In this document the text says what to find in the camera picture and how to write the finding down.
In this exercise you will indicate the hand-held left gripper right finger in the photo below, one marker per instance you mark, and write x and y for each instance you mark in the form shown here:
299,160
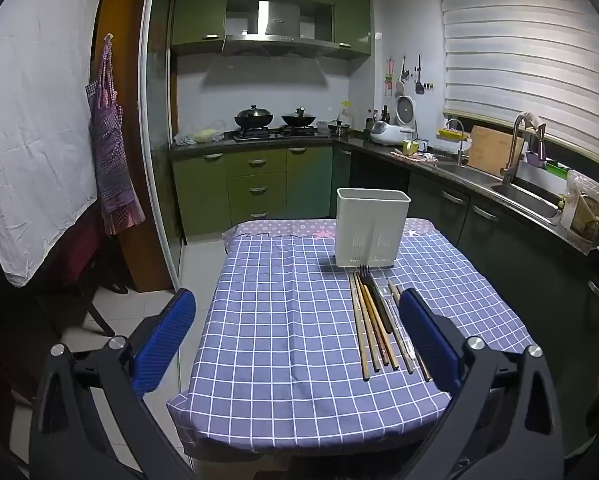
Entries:
429,345

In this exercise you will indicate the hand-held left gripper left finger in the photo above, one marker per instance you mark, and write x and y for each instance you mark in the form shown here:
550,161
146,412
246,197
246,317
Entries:
164,345

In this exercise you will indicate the metal spoon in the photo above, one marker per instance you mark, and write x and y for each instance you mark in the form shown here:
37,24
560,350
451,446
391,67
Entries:
398,332

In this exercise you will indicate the black fork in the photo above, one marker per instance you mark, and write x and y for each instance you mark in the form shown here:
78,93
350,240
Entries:
377,300

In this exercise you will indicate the white plastic utensil holder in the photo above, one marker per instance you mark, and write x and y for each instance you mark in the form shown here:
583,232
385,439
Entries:
372,225

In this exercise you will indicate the dark wooden chair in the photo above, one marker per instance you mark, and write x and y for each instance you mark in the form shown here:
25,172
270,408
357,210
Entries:
86,270

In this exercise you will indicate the blue checked tablecloth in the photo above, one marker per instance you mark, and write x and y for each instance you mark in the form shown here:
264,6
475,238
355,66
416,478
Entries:
279,310

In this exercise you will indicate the dark base cabinets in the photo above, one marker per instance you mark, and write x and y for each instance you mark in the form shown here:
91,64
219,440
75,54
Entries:
504,250

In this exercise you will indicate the green base cabinets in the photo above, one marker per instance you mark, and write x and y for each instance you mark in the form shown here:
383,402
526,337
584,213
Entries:
199,195

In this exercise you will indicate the steel kitchen sink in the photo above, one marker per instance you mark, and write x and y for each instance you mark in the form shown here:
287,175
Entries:
519,195

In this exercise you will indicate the pink dish cloth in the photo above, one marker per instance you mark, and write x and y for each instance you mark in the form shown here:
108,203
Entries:
419,156

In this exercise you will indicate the purple checked apron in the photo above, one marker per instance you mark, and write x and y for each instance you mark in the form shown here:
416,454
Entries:
110,160

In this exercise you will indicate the yellow green mug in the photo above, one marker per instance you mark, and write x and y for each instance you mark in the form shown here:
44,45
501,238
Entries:
410,148

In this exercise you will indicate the small steel faucet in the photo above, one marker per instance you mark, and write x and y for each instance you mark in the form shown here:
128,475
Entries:
459,145

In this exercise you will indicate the wooden cutting board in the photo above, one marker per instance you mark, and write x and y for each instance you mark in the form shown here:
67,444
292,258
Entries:
492,152

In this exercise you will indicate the tall steel faucet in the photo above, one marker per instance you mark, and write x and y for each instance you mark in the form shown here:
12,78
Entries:
512,160

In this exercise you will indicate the clear plastic food bag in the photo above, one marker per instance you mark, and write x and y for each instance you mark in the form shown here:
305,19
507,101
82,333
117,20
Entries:
584,210

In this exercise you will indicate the yellow sponge holder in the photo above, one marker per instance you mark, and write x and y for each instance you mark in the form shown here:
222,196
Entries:
452,134

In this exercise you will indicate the yellow food bag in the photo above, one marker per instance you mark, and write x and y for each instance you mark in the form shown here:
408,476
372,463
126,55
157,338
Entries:
204,135

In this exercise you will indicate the white rice cooker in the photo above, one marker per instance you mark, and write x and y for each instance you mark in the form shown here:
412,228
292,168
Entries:
387,132

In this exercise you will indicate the green dish tray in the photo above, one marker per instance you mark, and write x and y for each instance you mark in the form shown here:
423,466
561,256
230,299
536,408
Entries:
549,164

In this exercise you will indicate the glass sliding door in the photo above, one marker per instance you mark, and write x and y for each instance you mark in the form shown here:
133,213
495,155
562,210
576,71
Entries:
159,125

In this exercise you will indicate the group of sauce bottles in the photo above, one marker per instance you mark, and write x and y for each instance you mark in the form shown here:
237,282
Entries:
377,120

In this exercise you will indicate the small steel pot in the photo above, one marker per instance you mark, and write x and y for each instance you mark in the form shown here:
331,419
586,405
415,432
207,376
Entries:
339,128

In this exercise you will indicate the white round appliance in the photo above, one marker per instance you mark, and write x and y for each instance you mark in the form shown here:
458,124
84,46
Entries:
408,110

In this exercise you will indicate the black gas stove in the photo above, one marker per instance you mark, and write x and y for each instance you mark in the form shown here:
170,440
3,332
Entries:
274,133

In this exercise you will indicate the black wok with lid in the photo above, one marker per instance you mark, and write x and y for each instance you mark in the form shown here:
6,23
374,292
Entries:
253,117

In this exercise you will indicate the white hanging sheet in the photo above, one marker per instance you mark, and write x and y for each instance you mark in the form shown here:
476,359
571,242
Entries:
34,125

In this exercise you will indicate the hanging kitchen tools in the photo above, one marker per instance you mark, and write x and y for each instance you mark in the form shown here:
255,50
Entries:
404,77

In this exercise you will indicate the white window blind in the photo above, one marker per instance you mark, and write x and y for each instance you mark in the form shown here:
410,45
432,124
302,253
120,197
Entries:
519,50

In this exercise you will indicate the steel range hood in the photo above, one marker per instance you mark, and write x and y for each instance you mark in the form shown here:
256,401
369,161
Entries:
279,25

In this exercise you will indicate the green wall cabinets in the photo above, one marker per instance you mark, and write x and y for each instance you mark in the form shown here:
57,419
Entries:
199,10

